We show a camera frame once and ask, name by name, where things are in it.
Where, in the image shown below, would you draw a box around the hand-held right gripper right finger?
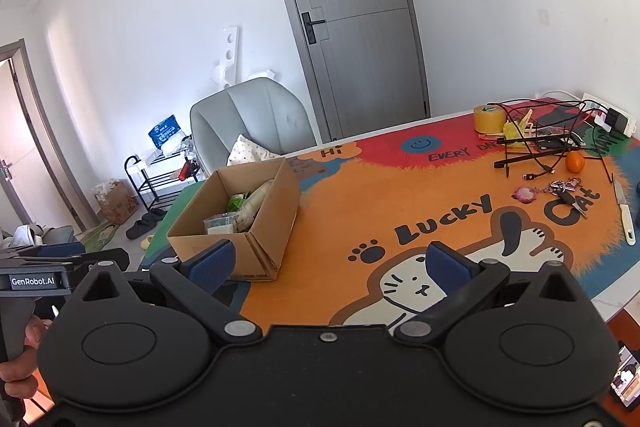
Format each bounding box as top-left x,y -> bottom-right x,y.
392,241 -> 591,340

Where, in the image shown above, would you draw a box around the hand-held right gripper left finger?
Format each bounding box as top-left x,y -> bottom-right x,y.
65,239 -> 263,339

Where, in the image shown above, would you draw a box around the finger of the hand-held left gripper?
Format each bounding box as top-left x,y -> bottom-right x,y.
0,241 -> 87,260

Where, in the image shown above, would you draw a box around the clear snack packet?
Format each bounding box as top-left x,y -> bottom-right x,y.
202,213 -> 241,235

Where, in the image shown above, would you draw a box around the brown cardboard box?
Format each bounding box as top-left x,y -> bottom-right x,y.
166,157 -> 302,283

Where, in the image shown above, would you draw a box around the long white snack packet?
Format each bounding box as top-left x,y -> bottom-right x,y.
235,179 -> 276,233

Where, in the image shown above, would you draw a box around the person's left hand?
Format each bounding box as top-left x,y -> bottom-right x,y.
0,313 -> 55,408

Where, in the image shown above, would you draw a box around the green floor mat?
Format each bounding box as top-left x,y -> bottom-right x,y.
80,221 -> 121,253

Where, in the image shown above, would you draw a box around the small cardboard box with bags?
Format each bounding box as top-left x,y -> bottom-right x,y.
92,181 -> 140,225

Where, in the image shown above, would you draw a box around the black shoes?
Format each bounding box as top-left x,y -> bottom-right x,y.
125,209 -> 168,240

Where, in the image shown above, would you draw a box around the black shoe rack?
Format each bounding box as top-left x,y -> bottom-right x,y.
124,152 -> 201,212

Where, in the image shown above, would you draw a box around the brown door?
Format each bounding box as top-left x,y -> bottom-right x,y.
0,39 -> 96,233

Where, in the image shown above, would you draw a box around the colourful printed table mat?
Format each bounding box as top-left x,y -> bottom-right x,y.
140,104 -> 640,328

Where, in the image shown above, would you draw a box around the white dotted pillow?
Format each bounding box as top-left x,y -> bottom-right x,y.
227,134 -> 283,166

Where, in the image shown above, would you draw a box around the bunch of keys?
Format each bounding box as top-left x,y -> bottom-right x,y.
542,177 -> 588,219

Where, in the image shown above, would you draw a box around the blue plastic bag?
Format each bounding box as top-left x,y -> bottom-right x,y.
148,114 -> 182,151

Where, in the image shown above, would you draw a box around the yellow tape roll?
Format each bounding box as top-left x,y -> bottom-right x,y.
473,104 -> 507,135

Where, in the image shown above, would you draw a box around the grey chair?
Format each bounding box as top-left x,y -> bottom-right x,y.
190,77 -> 318,172

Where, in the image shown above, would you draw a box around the yellow crumpled wrapper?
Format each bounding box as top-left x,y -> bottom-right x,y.
502,109 -> 535,140

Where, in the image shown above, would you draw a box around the smartphone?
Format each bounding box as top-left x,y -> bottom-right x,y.
609,342 -> 640,413

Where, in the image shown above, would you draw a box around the white foam board with holes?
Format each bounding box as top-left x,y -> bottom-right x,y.
209,25 -> 242,88

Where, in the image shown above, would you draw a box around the white power strip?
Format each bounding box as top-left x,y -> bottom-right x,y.
580,92 -> 638,138

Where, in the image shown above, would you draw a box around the black power adapter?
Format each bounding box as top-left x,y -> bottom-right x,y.
602,107 -> 631,132

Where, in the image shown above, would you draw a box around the grey door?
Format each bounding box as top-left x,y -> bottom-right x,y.
260,0 -> 432,142

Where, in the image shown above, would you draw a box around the black usb cable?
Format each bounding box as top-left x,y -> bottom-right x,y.
520,147 -> 571,180

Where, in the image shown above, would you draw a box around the black wire rack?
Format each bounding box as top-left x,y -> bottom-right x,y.
492,97 -> 616,182

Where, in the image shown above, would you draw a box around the white-handled knife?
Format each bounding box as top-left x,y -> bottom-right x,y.
613,179 -> 637,245

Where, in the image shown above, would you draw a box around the black door handle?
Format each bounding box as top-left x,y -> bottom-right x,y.
301,12 -> 327,45

